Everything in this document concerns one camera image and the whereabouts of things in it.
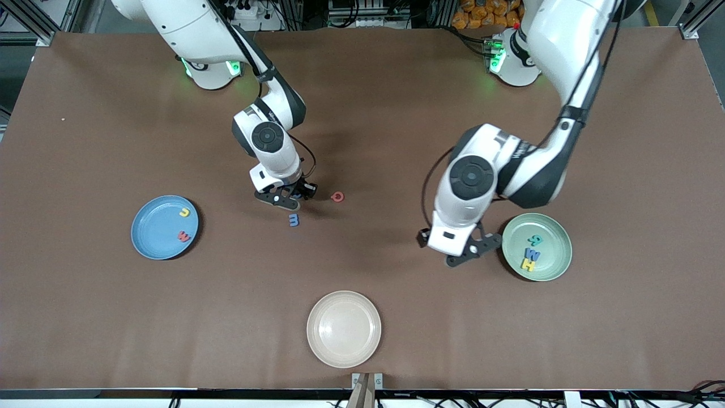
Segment white table edge rail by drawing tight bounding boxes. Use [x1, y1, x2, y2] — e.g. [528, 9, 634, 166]
[0, 388, 725, 408]

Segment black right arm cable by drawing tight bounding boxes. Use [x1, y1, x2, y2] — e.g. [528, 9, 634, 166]
[210, 0, 317, 182]

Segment black cable bundle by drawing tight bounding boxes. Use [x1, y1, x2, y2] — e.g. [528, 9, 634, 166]
[674, 380, 725, 406]

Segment beige plate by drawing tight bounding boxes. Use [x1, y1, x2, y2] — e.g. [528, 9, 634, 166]
[306, 290, 382, 369]

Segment blue plate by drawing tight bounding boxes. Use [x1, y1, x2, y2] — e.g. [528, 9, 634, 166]
[131, 195, 200, 261]

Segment black base cable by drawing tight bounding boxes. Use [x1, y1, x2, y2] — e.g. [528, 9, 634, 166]
[447, 25, 491, 54]

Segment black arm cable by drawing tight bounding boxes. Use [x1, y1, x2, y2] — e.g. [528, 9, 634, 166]
[421, 0, 624, 228]
[210, 0, 317, 182]

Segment dark equipment rack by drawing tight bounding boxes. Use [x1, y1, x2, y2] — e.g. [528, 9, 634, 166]
[327, 0, 412, 29]

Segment tan wooden stick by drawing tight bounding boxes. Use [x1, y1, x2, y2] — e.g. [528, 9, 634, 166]
[346, 374, 376, 408]

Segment green plate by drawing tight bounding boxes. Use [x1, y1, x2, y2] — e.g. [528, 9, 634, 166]
[501, 212, 573, 282]

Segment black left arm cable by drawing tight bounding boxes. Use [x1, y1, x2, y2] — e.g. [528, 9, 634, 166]
[421, 0, 624, 228]

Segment metal table edge bracket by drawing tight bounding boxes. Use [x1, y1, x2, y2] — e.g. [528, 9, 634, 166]
[352, 372, 384, 392]

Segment aluminium frame profile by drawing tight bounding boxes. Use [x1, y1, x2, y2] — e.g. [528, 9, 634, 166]
[668, 0, 725, 40]
[0, 0, 77, 47]

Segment orange bags pile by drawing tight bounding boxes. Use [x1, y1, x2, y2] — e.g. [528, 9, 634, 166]
[451, 0, 524, 30]

